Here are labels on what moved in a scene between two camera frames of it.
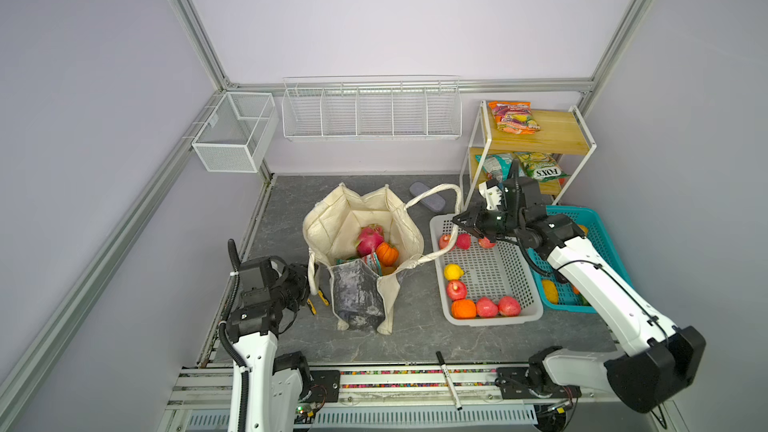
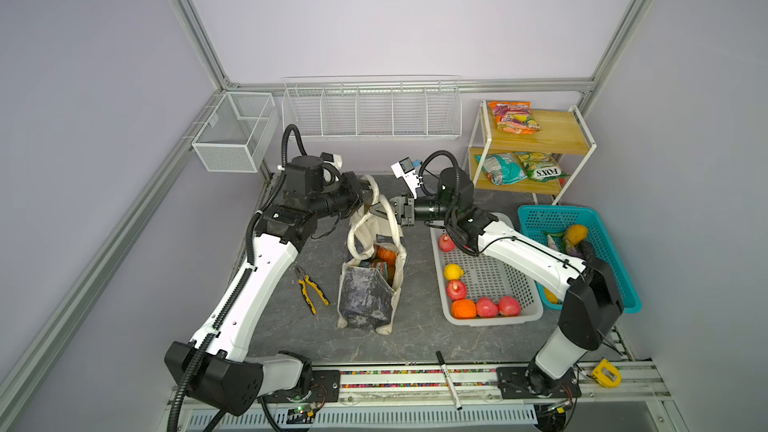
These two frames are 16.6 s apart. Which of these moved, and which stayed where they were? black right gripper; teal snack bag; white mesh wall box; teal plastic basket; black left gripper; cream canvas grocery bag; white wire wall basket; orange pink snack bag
Moved: black right gripper; cream canvas grocery bag; black left gripper
Stayed: teal plastic basket; white wire wall basket; teal snack bag; white mesh wall box; orange pink snack bag
